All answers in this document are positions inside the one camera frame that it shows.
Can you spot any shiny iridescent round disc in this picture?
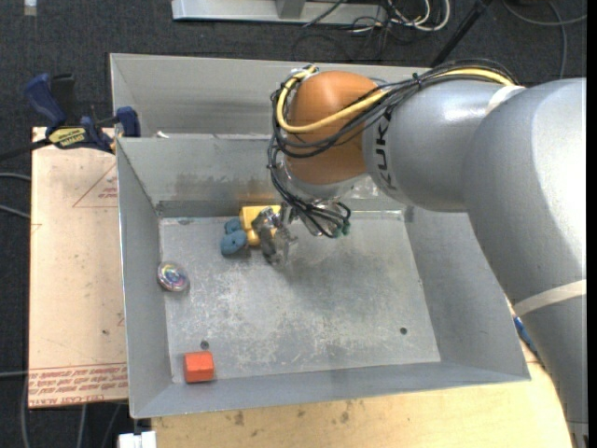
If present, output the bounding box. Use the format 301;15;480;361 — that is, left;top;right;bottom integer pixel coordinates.
157;260;191;293

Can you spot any grey metal bin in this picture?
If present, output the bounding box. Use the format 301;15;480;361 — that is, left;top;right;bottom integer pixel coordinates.
109;53;532;420

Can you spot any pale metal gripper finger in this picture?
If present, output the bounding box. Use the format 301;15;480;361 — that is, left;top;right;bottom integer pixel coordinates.
278;231;299;266
258;229;281;265

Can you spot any orange-red cube block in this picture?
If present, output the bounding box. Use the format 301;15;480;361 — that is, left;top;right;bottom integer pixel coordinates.
182;351;216;385

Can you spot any yellow and blue toy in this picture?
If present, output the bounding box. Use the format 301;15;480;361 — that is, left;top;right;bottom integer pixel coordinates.
219;204;283;259

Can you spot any brown cardboard board, red print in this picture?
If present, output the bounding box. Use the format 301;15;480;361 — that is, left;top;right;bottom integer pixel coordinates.
27;126;130;410

